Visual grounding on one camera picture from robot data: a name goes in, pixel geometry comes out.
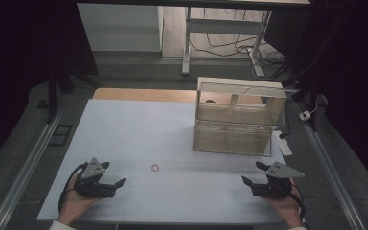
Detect black floor cables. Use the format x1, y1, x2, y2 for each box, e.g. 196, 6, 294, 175
189, 8, 286, 81

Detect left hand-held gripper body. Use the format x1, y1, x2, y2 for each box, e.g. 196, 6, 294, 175
73, 157, 118, 199

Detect person's left white sleeve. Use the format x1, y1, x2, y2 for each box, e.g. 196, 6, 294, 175
48, 219, 77, 230

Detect white plug adapter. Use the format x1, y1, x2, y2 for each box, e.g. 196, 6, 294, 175
298, 109, 312, 122

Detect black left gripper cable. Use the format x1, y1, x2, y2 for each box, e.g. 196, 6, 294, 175
57, 161, 89, 215

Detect clear acrylic drawer cabinet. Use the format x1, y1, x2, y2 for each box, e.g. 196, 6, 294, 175
192, 76, 288, 158

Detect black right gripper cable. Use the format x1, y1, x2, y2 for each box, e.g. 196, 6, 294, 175
287, 182, 307, 222

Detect white metal desk frame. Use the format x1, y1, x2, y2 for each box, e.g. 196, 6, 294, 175
180, 6, 273, 78

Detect person's left hand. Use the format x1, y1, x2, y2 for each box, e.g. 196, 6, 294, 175
57, 173, 103, 226

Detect black floor socket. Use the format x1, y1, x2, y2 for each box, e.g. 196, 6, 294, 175
48, 124, 74, 148

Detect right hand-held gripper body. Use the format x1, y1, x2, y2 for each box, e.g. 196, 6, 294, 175
250, 161, 306, 200

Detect aluminium floor rail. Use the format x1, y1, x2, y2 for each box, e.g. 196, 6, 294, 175
0, 103, 67, 230
294, 101, 368, 230

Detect white power strip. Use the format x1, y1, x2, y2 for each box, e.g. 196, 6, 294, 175
272, 128, 293, 157

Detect black metal stand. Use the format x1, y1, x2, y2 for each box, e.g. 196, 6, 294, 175
45, 61, 103, 125
282, 12, 349, 132

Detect person's right hand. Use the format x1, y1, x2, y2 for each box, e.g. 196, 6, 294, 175
263, 177, 303, 229

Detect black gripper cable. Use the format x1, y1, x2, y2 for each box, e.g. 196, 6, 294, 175
57, 161, 89, 215
287, 182, 307, 222

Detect white table mat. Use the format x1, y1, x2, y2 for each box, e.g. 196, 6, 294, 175
36, 98, 287, 224

